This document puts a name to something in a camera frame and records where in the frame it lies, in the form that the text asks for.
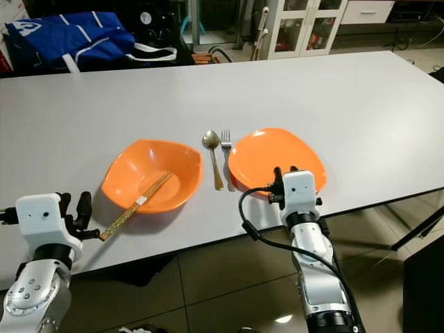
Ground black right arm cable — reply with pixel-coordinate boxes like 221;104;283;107
239;186;363;330

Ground brown wooden stool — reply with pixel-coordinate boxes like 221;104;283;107
191;49;223;66

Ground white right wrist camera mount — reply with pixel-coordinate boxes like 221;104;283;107
280;170;321;227

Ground black appliance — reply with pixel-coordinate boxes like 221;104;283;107
111;0;196;67

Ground blue bag white straps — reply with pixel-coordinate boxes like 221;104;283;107
4;11;178;74

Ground orange plastic plate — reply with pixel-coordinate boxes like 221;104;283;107
227;127;327;196

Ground red and white cardboard box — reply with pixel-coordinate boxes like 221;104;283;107
0;0;30;44

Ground red printed cardboard box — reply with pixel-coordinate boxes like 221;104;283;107
0;47;14;74

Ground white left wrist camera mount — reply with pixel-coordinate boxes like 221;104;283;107
15;194;84;259

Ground metal spoon gold handle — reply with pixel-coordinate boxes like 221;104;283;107
202;130;225;191

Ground orange plastic bowl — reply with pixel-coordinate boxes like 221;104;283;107
101;139;203;214

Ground black table frame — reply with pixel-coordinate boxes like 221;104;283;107
388;200;444;252

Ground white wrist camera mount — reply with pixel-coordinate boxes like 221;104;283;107
280;170;321;227
15;194;84;259

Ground banded wooden chopsticks pair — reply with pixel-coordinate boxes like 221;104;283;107
99;172;173;242

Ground white drawer unit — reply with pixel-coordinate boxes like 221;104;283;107
340;0;397;26

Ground teal plastic stool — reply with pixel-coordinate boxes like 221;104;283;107
178;15;197;40

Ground white glass-door cabinet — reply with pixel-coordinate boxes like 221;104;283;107
257;0;352;60

